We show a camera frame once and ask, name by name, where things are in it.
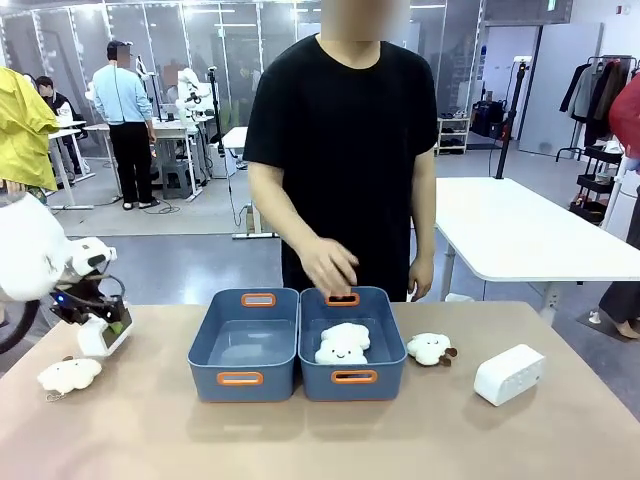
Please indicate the white shoe rack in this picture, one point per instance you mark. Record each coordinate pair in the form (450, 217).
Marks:
(452, 135)

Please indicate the seated person in dark clothes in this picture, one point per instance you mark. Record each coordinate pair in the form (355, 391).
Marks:
(57, 105)

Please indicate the white standing desk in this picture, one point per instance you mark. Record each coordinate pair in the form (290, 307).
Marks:
(237, 165)

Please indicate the white cloud plush brown tags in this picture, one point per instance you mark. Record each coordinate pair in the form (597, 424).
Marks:
(427, 347)

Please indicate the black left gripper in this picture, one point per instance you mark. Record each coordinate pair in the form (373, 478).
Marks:
(82, 300)

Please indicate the clothes rack with coats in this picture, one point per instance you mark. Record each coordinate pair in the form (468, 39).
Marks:
(597, 100)

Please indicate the person's right hand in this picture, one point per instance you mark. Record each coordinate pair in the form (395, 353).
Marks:
(327, 265)

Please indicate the person's left hand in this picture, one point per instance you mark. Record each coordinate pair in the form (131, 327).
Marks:
(421, 280)

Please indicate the white desk with legs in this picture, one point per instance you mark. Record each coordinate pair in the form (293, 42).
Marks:
(67, 145)

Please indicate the large white table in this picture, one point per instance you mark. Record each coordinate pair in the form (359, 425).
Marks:
(520, 225)

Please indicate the bystander in dark trousers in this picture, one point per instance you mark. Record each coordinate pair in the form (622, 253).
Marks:
(622, 295)

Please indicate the black utility cart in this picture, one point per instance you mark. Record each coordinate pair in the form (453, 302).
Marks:
(597, 185)

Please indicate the person's black t-shirt torso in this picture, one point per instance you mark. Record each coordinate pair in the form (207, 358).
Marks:
(345, 125)

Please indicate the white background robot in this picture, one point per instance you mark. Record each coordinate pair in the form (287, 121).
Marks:
(189, 95)

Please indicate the black tripod stand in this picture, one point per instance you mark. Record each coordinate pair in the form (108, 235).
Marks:
(512, 115)

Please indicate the yellow jacket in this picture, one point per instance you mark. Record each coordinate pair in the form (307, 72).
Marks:
(25, 130)

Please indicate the white digital clock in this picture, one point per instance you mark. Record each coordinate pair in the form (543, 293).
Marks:
(507, 375)
(97, 342)

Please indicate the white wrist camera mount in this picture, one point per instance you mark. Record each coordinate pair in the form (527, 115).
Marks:
(90, 255)

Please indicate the person in light blue shirt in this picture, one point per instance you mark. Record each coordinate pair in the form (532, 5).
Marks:
(125, 115)

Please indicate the red jacket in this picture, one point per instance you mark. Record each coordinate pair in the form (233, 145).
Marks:
(627, 107)

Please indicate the grey plastic stool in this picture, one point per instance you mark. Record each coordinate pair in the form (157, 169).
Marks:
(177, 177)

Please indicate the person's right forearm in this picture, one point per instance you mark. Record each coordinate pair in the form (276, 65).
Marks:
(280, 205)

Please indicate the white smiling cloud plush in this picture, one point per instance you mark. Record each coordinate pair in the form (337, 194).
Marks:
(340, 354)

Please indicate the person's left forearm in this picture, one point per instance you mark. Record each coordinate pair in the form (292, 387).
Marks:
(424, 210)

